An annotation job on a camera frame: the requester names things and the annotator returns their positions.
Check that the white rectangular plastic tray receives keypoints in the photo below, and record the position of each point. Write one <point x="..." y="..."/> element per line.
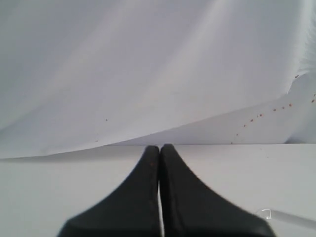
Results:
<point x="269" y="214"/>

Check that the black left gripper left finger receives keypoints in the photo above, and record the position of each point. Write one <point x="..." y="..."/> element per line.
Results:
<point x="131" y="210"/>

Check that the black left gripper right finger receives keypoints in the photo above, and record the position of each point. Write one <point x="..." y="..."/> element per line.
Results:
<point x="192" y="209"/>

